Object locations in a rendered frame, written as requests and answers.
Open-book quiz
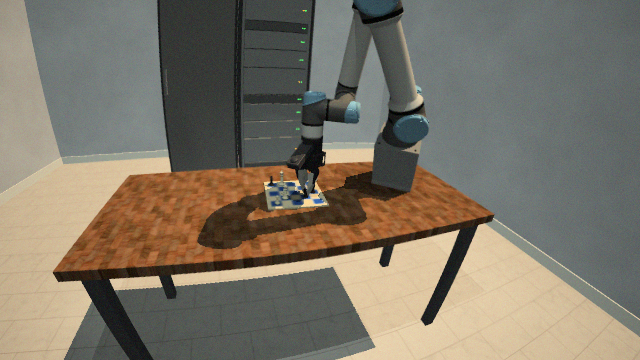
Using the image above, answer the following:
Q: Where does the blue and cream chessboard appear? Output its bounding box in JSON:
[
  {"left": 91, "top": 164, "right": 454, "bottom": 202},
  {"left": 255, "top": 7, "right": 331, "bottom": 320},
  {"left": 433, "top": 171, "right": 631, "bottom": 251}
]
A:
[{"left": 264, "top": 181, "right": 329, "bottom": 210}]

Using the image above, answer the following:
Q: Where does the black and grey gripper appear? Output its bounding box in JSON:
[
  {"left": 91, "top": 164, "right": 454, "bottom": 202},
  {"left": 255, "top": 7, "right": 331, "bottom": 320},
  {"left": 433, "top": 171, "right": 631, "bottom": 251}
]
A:
[{"left": 295, "top": 136, "right": 326, "bottom": 196}]

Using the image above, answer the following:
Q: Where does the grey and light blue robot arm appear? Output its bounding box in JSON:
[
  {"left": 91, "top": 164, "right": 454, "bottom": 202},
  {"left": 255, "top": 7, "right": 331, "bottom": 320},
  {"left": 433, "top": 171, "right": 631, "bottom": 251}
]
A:
[{"left": 301, "top": 0, "right": 429, "bottom": 148}]

